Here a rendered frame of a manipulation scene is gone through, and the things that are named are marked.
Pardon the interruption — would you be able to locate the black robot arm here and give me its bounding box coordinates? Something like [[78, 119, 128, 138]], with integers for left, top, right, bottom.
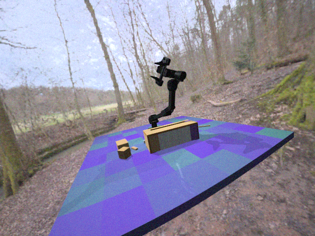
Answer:
[[149, 65, 187, 128]]

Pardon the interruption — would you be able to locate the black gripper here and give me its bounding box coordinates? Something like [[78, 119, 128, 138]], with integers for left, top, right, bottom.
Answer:
[[150, 57, 173, 86]]

